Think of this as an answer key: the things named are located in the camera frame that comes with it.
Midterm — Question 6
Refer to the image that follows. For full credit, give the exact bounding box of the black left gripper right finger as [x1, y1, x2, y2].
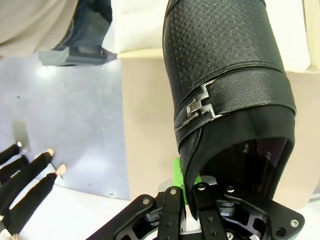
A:
[193, 176, 306, 240]

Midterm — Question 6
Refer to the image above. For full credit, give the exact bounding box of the mannequin in white jacket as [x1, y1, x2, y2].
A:
[0, 148, 68, 227]

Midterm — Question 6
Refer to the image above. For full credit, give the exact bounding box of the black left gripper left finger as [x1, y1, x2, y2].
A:
[87, 157, 188, 240]

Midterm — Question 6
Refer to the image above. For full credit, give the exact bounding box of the white tissue paper sheet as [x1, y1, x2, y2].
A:
[113, 0, 320, 71]

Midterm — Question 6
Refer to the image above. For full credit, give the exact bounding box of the person in beige sweater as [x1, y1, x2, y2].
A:
[0, 0, 119, 67]

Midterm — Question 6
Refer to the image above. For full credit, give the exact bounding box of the black leather dress shoe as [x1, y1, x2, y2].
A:
[161, 0, 298, 221]

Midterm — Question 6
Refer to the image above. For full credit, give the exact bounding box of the cardboard shoe box with lid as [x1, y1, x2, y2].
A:
[113, 48, 320, 74]

